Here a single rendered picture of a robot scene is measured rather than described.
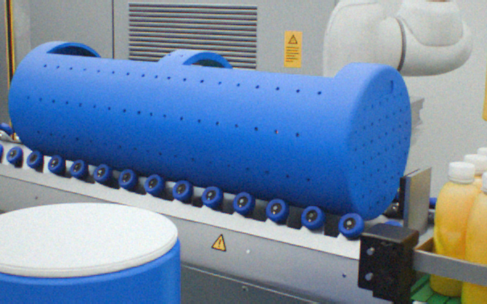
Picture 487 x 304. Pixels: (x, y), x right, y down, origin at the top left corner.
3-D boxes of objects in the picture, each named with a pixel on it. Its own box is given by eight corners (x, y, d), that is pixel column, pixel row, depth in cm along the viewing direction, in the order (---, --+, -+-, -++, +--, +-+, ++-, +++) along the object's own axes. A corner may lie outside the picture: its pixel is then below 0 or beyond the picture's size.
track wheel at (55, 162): (56, 156, 170) (51, 152, 169) (70, 158, 168) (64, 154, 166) (48, 173, 169) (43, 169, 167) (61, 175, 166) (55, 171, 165)
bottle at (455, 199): (421, 289, 114) (430, 175, 110) (439, 277, 120) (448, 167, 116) (464, 301, 110) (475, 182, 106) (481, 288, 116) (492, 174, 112)
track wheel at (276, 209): (274, 199, 137) (269, 195, 136) (294, 203, 135) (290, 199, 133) (265, 220, 136) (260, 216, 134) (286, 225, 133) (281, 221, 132)
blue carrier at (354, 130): (100, 141, 195) (91, 34, 187) (410, 195, 147) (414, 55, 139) (14, 169, 172) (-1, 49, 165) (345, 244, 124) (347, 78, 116)
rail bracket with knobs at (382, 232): (379, 278, 119) (383, 218, 117) (421, 289, 115) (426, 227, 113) (352, 297, 111) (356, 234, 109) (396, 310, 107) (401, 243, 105)
